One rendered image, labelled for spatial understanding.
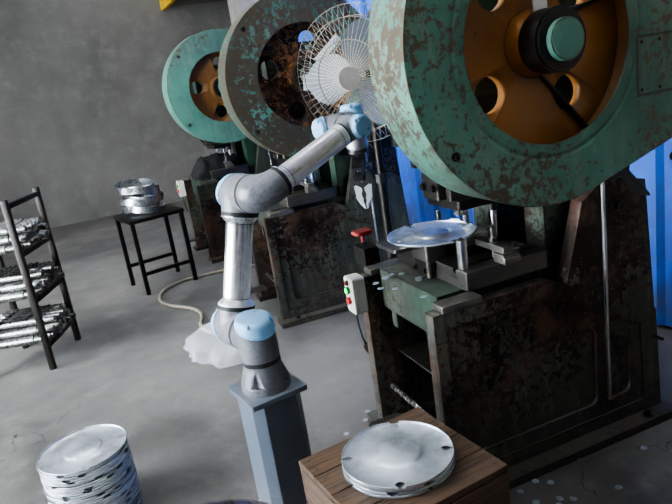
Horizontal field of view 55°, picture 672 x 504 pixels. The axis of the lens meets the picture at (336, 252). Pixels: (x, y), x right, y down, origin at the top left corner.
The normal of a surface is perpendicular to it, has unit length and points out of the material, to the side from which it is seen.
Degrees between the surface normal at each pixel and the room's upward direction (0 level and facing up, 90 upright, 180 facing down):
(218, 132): 90
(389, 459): 0
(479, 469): 0
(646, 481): 0
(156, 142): 90
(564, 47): 90
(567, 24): 90
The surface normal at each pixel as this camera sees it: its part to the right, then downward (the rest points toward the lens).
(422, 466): -0.14, -0.95
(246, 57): 0.35, 0.21
